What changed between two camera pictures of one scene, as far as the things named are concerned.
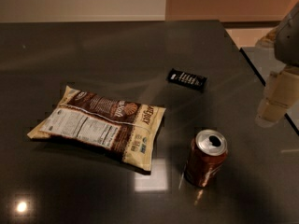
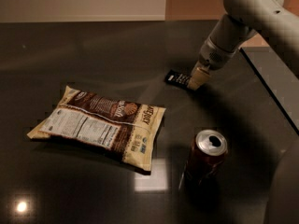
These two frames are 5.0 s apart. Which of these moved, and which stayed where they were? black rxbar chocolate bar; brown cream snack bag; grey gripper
Moved: grey gripper
Stayed: brown cream snack bag; black rxbar chocolate bar
